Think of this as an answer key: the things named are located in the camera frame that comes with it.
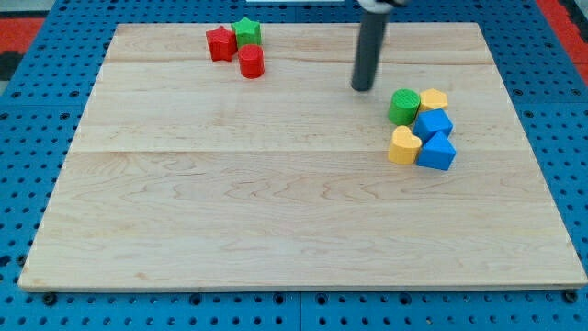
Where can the red cylinder block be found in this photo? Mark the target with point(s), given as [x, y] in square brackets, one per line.
[251, 61]

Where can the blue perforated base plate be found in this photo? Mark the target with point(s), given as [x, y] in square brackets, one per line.
[44, 100]

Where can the blue cube block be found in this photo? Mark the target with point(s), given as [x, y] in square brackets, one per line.
[429, 122]

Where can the yellow heart block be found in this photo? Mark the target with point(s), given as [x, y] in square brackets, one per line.
[404, 146]

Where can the yellow hexagon block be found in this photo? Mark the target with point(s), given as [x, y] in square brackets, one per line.
[432, 99]

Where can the blue triangle block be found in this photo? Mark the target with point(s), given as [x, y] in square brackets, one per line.
[437, 153]

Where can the green cylinder block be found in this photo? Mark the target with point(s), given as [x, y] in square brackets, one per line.
[404, 104]

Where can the green star block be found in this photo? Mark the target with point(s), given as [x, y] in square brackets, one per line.
[247, 32]

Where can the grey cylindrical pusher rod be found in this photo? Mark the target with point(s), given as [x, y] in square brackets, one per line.
[373, 24]

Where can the red star block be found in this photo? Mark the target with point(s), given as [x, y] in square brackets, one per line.
[222, 44]

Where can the light wooden board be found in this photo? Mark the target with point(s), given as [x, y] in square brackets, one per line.
[184, 176]

